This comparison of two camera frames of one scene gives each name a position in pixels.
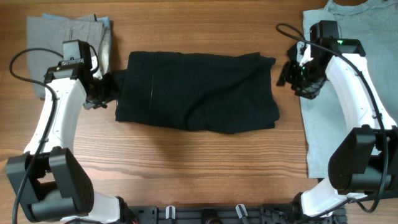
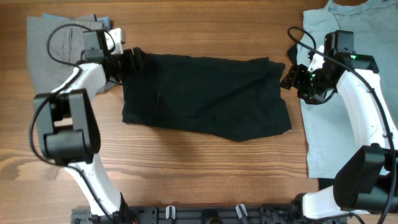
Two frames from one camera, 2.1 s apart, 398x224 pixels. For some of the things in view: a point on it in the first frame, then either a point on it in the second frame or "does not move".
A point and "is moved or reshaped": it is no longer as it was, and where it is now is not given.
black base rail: (228, 214) does not move
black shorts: (216, 93) is moved or reshaped
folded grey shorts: (50, 33) does not move
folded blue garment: (104, 20) does not move
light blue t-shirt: (375, 22) does not move
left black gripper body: (106, 89) → (122, 62)
